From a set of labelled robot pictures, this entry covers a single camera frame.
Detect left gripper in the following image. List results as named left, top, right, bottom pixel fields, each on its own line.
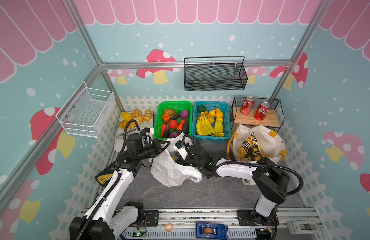
left=138, top=138, right=171, bottom=160

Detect white plastic grocery bag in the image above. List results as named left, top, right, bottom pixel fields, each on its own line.
left=151, top=133, right=202, bottom=187

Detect yellow black snack bag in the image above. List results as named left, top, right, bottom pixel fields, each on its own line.
left=237, top=133, right=263, bottom=162

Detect white canvas tote bag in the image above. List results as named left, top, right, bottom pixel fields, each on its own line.
left=226, top=124, right=287, bottom=164

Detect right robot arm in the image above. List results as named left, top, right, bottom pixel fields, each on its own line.
left=175, top=135, right=304, bottom=226

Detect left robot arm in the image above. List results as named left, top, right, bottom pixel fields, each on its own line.
left=69, top=127, right=171, bottom=240

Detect white cutting board tray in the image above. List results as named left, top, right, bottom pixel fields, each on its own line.
left=114, top=109, right=155, bottom=152

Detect long orange carrot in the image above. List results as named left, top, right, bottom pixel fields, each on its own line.
left=160, top=124, right=167, bottom=138

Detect purple turnip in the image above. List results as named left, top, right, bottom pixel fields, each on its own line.
left=170, top=132, right=180, bottom=139

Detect dark purple eggplant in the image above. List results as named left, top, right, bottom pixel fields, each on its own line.
left=182, top=121, right=189, bottom=135

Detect banana bunch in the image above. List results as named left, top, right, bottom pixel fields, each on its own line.
left=196, top=117, right=215, bottom=136

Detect red tomato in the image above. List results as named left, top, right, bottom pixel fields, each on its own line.
left=168, top=120, right=180, bottom=129

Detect small orange carrot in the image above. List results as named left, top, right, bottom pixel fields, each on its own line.
left=177, top=119, right=186, bottom=131

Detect bread loaf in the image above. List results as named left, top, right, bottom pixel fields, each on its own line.
left=121, top=112, right=133, bottom=123

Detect brown potato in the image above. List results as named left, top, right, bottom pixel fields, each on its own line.
left=164, top=109, right=176, bottom=116

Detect purple onion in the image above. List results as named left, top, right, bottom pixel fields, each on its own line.
left=180, top=110, right=190, bottom=119

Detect yellow pear fruit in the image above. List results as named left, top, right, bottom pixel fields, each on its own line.
left=215, top=108, right=224, bottom=118

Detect green avocado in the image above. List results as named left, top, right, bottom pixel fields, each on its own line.
left=196, top=105, right=206, bottom=113

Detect green plastic basket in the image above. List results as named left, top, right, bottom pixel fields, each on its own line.
left=153, top=101, right=193, bottom=140

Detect teal plastic basket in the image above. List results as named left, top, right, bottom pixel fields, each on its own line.
left=191, top=101, right=232, bottom=143

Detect blue tape dispenser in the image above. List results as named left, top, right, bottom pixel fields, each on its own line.
left=196, top=222, right=228, bottom=240

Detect left red cola can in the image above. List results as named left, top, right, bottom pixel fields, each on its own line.
left=240, top=96, right=255, bottom=115

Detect red cola can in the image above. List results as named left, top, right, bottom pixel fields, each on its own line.
left=240, top=96, right=255, bottom=115
left=254, top=101, right=271, bottom=121

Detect orange rubber band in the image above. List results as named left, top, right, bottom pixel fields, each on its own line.
left=165, top=223, right=174, bottom=233

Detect right red cola can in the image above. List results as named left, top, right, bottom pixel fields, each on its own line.
left=254, top=101, right=271, bottom=121

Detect white wire wall basket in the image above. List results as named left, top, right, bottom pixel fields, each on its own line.
left=56, top=82, right=116, bottom=138

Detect black mesh wall basket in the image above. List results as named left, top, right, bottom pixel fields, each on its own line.
left=184, top=56, right=248, bottom=92

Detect black wire wooden shelf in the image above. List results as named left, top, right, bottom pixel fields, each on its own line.
left=230, top=97, right=285, bottom=132

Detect grey switch box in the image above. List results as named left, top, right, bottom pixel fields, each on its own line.
left=287, top=221, right=320, bottom=235

